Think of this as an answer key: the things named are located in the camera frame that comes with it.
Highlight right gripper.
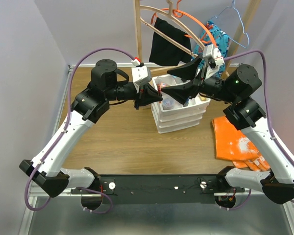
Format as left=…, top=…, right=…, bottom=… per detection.
left=161, top=52, right=238, bottom=105

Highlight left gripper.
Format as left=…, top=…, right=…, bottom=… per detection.
left=105, top=81, right=164, bottom=110

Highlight red pen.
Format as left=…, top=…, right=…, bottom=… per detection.
left=157, top=76, right=162, bottom=96

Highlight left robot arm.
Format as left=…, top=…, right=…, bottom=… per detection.
left=20, top=59, right=162, bottom=198

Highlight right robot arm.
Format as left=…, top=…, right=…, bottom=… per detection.
left=161, top=56, right=294, bottom=204

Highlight white plastic drawer organizer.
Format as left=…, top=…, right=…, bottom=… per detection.
left=150, top=74, right=211, bottom=135

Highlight black shorts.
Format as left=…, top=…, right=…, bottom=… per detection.
left=149, top=17, right=192, bottom=66

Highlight blue fish print garment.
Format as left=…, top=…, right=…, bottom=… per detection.
left=192, top=19, right=231, bottom=64

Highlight beige wooden hanger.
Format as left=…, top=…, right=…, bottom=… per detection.
left=139, top=0, right=204, bottom=66

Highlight orange plastic hanger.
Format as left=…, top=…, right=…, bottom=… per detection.
left=138, top=0, right=217, bottom=56

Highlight orange white tie-dye cloth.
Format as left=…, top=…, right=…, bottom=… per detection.
left=212, top=116, right=270, bottom=172

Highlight wooden clothes rack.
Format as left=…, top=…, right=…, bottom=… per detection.
left=133, top=0, right=260, bottom=81

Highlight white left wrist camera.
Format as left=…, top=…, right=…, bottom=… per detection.
left=131, top=57, right=152, bottom=88

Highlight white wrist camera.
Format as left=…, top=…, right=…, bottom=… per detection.
left=131, top=57, right=152, bottom=88
left=202, top=44, right=224, bottom=70

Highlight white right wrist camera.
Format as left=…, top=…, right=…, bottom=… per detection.
left=202, top=44, right=224, bottom=70

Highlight blue wire hanger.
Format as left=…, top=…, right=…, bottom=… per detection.
left=210, top=0, right=250, bottom=49

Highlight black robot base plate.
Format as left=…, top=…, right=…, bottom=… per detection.
left=71, top=174, right=245, bottom=210

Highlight aluminium frame rails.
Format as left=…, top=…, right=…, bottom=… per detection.
left=18, top=64, right=294, bottom=235

